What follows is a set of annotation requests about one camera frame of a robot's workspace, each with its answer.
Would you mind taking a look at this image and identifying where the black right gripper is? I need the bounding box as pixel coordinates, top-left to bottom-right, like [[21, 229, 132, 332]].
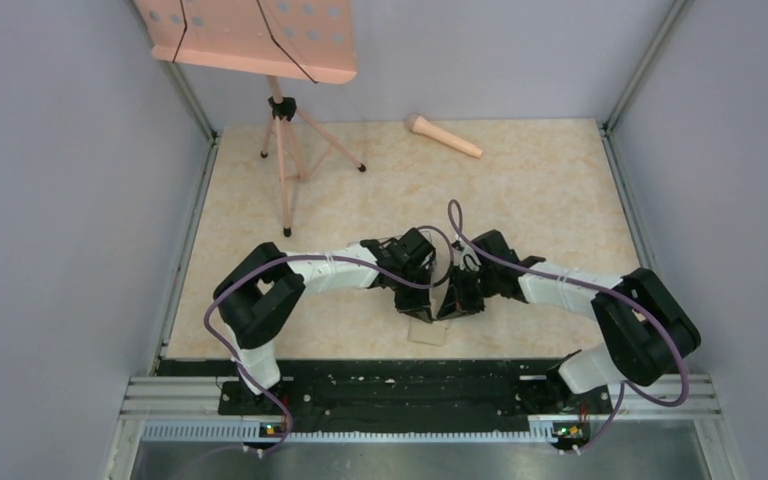
[[437, 264, 499, 321]]

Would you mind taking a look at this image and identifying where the beige leather card holder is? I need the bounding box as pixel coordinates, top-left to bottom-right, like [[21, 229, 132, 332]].
[[407, 286, 450, 347]]

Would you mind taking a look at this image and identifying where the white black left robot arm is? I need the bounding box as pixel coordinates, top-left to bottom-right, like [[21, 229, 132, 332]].
[[204, 228, 436, 414]]

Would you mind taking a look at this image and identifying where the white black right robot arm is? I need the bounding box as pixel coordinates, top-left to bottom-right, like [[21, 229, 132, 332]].
[[436, 230, 701, 412]]

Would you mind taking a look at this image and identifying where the pink microphone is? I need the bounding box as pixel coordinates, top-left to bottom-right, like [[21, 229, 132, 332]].
[[404, 114, 483, 159]]

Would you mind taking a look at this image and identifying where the pink music stand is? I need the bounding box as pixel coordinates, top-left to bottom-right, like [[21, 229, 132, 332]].
[[135, 0, 367, 236]]

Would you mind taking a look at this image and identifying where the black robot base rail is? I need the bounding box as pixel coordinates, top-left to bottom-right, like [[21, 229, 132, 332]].
[[156, 358, 613, 434]]

